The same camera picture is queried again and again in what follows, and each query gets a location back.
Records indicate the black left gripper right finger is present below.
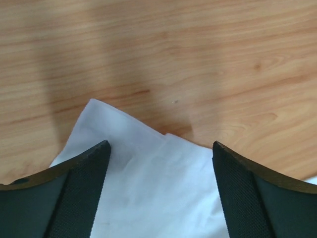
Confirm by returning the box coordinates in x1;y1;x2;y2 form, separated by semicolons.
212;141;317;238

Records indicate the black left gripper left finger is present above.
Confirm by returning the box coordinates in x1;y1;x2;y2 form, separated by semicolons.
0;140;111;238

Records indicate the white t shirt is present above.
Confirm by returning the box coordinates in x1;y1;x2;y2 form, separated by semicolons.
48;98;317;238

